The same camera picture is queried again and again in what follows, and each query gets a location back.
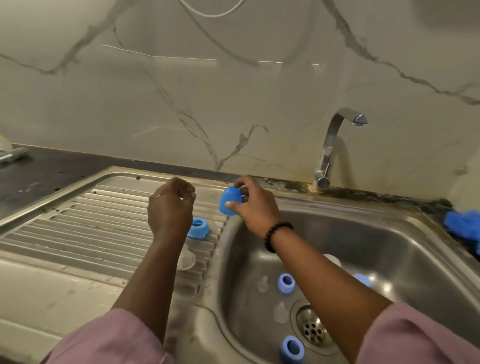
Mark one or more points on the person's left hand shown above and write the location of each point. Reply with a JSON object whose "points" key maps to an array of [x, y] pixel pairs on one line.
{"points": [[171, 211]]}

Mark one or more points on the person's right hand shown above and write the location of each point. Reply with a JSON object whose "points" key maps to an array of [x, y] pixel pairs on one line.
{"points": [[259, 210]]}

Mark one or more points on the dark blue dome cap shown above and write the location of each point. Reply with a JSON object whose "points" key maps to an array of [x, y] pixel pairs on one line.
{"points": [[229, 201]]}

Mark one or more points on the cartoon print baby bottle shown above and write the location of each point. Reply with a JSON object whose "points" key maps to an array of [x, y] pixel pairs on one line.
{"points": [[332, 259]]}

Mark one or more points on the blue cylindrical bottle cap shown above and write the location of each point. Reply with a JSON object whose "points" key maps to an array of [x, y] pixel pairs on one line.
{"points": [[362, 279]]}

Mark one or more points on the blue and white bottle brush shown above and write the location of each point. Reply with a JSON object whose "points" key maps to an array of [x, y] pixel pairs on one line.
{"points": [[461, 223]]}

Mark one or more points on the person's left forearm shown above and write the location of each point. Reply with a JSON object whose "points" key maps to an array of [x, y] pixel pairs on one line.
{"points": [[154, 289]]}

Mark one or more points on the person's right forearm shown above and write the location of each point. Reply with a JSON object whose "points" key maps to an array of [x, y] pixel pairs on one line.
{"points": [[330, 292]]}

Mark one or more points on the stainless steel sink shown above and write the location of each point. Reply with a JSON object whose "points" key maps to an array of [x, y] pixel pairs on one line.
{"points": [[90, 232]]}

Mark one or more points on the chrome sink faucet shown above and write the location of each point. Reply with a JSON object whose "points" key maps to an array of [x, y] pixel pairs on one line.
{"points": [[325, 154]]}

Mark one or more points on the metal sink drain strainer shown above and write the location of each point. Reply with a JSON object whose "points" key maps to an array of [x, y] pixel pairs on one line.
{"points": [[315, 328]]}

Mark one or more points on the pink shirt sleeve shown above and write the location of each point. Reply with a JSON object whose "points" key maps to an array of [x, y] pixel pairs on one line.
{"points": [[109, 339], [420, 337]]}

